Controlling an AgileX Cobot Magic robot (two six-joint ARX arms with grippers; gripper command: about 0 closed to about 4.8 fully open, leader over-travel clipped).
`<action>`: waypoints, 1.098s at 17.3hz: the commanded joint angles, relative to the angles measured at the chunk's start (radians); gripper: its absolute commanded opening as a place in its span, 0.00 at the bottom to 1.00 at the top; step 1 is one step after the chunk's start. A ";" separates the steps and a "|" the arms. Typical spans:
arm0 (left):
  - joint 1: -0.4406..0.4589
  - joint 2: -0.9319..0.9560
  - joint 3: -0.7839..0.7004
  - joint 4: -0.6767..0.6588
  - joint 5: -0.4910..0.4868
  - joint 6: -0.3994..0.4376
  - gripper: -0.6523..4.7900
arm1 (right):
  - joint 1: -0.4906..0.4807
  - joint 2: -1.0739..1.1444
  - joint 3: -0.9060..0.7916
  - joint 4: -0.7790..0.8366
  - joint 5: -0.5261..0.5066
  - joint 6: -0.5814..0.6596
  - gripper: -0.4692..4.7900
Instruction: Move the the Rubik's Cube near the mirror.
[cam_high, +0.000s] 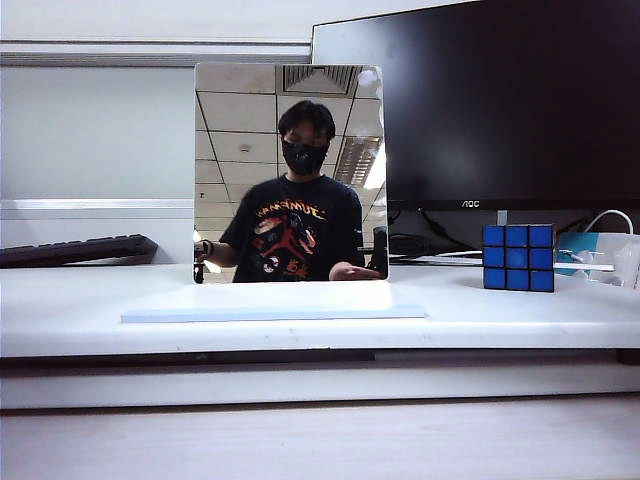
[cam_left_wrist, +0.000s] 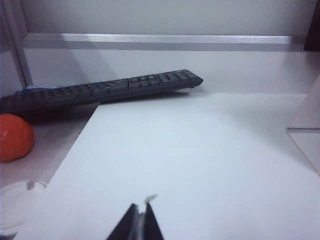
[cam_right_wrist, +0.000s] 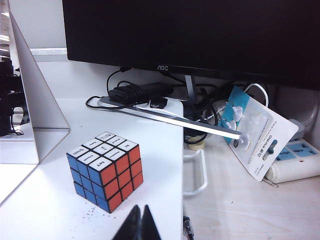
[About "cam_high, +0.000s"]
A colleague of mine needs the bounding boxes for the black AOC monitor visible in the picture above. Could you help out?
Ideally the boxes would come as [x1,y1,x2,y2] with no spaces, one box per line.
[310,0,640,212]

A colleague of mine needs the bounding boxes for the white cable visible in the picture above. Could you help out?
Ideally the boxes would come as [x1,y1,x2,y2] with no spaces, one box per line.
[588,209,636,236]

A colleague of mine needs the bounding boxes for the white desk riser shelf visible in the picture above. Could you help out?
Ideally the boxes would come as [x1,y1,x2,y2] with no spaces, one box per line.
[0,262,640,359]

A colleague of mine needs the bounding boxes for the pale blue mirror base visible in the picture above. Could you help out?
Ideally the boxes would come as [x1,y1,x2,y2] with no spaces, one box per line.
[120,282,430,324]

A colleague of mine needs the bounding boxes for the square frameless mirror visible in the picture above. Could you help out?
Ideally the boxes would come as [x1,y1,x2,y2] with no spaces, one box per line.
[192,62,390,286]

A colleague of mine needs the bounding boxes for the clear plastic box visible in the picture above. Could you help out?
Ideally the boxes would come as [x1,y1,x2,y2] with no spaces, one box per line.
[589,232,640,290]

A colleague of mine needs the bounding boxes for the black keyboard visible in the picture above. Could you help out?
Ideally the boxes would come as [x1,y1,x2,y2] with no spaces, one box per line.
[0,234,160,270]

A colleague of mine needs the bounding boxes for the teal and white box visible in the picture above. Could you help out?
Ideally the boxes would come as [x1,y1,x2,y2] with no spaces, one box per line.
[553,231,603,277]

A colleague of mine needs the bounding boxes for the black cable bundle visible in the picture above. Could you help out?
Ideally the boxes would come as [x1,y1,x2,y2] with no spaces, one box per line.
[388,208,484,257]

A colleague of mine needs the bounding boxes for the blue-faced Rubik's Cube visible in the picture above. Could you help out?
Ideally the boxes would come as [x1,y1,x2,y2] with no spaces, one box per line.
[481,223,559,293]

